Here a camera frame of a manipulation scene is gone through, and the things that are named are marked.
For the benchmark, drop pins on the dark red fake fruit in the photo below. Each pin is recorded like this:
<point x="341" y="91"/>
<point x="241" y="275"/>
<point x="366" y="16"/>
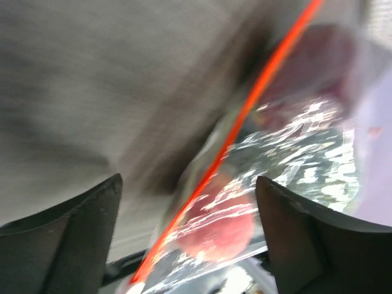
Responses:
<point x="321" y="65"/>

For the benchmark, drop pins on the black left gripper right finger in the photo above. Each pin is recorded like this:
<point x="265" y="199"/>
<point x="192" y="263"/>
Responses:
<point x="314" y="249"/>

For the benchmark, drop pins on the green fake broccoli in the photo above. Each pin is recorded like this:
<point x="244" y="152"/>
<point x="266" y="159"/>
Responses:
<point x="319" y="165"/>

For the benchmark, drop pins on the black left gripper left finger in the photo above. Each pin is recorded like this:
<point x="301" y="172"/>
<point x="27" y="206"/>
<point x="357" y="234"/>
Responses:
<point x="62" y="249"/>

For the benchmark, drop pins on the red fake tomato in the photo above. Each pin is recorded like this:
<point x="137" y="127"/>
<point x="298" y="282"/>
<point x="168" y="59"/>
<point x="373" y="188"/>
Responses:
<point x="220" y="224"/>

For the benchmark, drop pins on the clear zip top bag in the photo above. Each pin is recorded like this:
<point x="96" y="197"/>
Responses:
<point x="298" y="124"/>

